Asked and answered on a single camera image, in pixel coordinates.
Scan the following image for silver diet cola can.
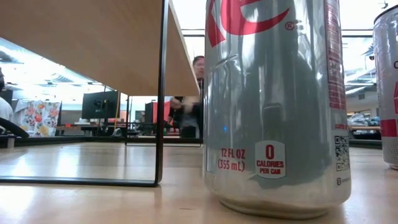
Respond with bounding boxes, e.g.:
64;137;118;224
203;0;352;220

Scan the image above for white black-topped energy drink can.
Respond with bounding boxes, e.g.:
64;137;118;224
373;4;398;170

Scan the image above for red panel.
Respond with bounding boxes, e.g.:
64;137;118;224
152;101;172;124

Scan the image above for black monitor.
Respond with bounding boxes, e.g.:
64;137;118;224
81;90;121;119
144;101;155;131

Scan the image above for yellow pole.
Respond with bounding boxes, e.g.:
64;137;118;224
114;91;121;130

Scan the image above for floral cloth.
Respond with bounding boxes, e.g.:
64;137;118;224
14;100;62;138

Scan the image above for plastic-wrapped items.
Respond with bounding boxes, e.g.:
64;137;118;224
348;112;381;127

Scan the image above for wooden workbench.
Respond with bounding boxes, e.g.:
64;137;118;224
348;125;382;131

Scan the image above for black ceiling fixture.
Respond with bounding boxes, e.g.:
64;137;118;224
362;45;376;62

